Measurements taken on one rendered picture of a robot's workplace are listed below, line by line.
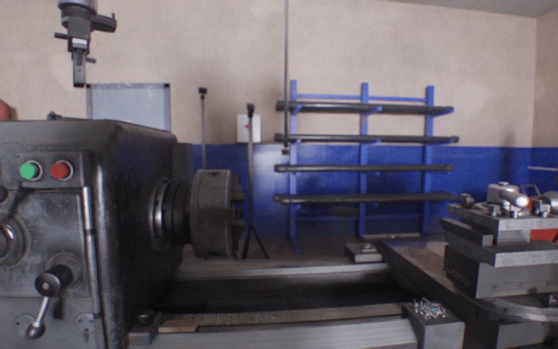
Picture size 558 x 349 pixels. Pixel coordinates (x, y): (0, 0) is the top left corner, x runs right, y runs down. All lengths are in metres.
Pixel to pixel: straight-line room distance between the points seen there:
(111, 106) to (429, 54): 4.54
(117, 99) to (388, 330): 3.98
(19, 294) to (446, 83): 4.84
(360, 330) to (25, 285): 0.72
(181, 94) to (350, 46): 2.43
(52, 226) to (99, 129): 0.20
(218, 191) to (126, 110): 3.51
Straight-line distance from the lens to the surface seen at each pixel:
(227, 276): 1.02
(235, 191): 0.83
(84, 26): 0.87
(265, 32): 4.11
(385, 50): 4.46
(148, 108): 4.04
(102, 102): 4.29
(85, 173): 0.59
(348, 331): 0.75
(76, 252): 0.64
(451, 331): 0.81
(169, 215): 0.75
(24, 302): 0.76
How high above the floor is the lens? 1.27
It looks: 5 degrees down
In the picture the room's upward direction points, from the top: straight up
